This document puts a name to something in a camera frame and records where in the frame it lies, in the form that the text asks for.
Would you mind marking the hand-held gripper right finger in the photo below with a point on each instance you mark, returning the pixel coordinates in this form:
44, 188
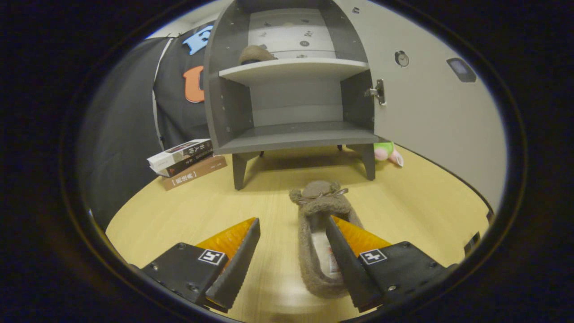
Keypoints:
354, 278

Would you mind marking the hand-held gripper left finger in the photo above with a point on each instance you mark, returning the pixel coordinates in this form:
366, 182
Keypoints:
235, 269

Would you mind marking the brown fluffy shoe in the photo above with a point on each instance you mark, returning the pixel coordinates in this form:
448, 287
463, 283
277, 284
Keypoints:
256, 54
320, 204

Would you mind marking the grey shoe cabinet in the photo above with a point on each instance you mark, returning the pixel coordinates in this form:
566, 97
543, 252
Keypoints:
296, 134

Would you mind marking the light grey shoe cabinet door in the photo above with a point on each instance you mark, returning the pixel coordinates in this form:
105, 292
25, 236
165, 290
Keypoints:
439, 125

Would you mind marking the brown book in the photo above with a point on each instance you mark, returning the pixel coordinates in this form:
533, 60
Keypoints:
197, 172

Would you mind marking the black book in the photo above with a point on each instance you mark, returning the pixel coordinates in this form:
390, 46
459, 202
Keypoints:
188, 164

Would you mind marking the pink and green plush toy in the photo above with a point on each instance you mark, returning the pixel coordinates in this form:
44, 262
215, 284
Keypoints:
386, 152

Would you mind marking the black backdrop cloth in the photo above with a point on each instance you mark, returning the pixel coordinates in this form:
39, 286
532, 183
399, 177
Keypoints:
121, 134

